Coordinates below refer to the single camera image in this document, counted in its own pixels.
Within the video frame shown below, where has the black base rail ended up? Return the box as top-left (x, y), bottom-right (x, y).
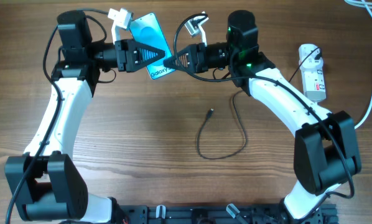
top-left (111, 203), bottom-right (339, 224)

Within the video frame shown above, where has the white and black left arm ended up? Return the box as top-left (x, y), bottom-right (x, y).
top-left (4, 8), bottom-right (165, 223)

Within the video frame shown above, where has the white USB charger plug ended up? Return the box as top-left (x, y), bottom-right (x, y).
top-left (299, 44), bottom-right (323, 71)

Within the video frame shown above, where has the black USB charging cable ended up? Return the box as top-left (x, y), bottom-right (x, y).
top-left (196, 47), bottom-right (323, 161)

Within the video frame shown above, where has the blue Galaxy smartphone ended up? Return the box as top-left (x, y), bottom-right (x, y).
top-left (130, 12), bottom-right (175, 80)

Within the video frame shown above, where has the white power strip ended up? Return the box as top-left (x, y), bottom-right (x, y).
top-left (300, 67), bottom-right (327, 103)

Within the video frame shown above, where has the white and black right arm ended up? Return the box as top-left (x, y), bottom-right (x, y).
top-left (164, 10), bottom-right (361, 223)

